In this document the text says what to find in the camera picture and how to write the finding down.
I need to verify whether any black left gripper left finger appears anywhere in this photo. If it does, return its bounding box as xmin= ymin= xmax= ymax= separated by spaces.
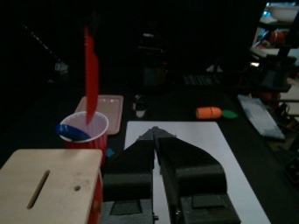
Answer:
xmin=100 ymin=126 xmax=156 ymax=224

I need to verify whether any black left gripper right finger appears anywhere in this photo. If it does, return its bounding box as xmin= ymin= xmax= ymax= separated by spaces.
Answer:
xmin=155 ymin=126 xmax=241 ymax=224

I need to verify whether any red plastic knife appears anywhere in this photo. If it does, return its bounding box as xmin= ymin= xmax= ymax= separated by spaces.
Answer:
xmin=83 ymin=25 xmax=100 ymax=126

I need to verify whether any red plastic cup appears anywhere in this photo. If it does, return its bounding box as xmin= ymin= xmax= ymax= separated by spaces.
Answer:
xmin=59 ymin=110 xmax=109 ymax=165

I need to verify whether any wooden box with slot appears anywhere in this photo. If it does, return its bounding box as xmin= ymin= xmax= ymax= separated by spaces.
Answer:
xmin=0 ymin=148 xmax=104 ymax=224

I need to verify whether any blue plastic spoon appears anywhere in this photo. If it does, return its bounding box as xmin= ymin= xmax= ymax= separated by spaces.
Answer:
xmin=55 ymin=123 xmax=92 ymax=143

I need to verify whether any pink plastic tray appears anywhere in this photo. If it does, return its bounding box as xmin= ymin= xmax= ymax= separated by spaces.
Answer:
xmin=73 ymin=94 xmax=125 ymax=136

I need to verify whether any orange toy carrot green top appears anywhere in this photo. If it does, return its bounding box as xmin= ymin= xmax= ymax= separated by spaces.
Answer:
xmin=195 ymin=106 xmax=239 ymax=121

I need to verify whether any small black white toy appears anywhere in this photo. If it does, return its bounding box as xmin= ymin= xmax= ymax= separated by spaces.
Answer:
xmin=132 ymin=94 xmax=148 ymax=119

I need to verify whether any white printed label panel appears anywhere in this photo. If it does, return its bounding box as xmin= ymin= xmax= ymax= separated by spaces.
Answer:
xmin=237 ymin=94 xmax=287 ymax=141

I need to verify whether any black equipment stand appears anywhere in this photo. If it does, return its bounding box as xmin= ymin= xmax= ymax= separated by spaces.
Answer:
xmin=260 ymin=55 xmax=296 ymax=92

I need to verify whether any red round shelf item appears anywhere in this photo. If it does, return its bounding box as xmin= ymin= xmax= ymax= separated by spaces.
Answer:
xmin=267 ymin=29 xmax=290 ymax=45

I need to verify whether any white bowl on shelf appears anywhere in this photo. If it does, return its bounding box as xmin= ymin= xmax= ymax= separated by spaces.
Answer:
xmin=266 ymin=3 xmax=299 ymax=23

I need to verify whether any thin diagonal brace cord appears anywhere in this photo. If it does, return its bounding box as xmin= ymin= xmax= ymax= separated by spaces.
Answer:
xmin=23 ymin=24 xmax=61 ymax=64

